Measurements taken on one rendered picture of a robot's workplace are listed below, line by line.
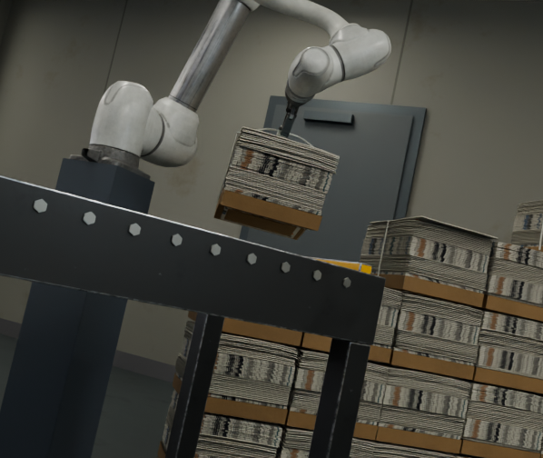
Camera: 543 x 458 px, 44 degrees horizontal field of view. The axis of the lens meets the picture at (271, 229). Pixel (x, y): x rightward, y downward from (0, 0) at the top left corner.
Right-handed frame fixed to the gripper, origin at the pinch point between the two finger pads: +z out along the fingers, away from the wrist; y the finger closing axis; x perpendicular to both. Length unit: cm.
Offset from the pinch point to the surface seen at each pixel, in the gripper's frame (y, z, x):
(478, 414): 78, 7, 81
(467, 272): 35, 2, 68
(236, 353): 76, -4, 1
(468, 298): 43, 2, 70
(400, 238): 29, 6, 46
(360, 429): 89, 2, 43
